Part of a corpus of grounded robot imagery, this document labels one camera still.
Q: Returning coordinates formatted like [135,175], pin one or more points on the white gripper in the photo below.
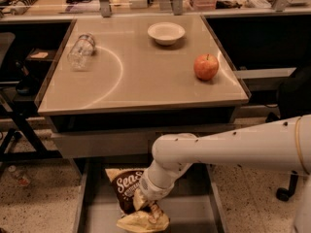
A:
[152,187]

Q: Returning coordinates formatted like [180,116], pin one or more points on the brown sea salt chip bag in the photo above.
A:
[149,219]

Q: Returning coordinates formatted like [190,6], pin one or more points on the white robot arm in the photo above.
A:
[283,145]

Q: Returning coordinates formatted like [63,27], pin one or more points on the open middle drawer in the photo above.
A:
[193,206]

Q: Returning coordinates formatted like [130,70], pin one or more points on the closed top drawer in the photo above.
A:
[123,141]

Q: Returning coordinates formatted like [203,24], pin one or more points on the grey drawer cabinet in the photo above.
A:
[134,82]

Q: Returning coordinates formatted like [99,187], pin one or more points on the plastic bottle on floor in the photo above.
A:
[19,175]

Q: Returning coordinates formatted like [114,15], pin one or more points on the red apple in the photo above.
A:
[206,66]

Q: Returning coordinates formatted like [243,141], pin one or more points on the clear plastic water bottle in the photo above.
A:
[81,52]

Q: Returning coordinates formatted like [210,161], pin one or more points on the white bowl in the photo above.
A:
[166,33]

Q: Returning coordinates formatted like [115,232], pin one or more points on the black table frame left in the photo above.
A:
[23,129]

